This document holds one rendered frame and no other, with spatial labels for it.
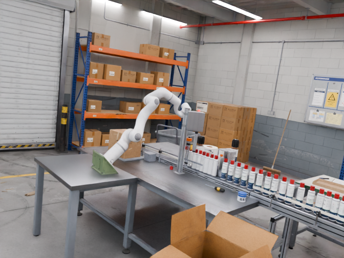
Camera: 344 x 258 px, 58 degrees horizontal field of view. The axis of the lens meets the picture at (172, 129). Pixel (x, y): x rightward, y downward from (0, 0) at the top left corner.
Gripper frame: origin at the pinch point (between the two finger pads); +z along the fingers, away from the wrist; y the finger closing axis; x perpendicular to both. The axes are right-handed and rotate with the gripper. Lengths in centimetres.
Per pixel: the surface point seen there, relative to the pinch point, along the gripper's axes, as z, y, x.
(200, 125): 11.3, -4.2, -8.4
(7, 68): -364, -157, 189
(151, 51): -392, 135, 126
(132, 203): 42, -64, 67
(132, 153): -19, -47, 62
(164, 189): 64, -56, 19
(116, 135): -39, -63, 52
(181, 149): 17.0, -17.5, 19.5
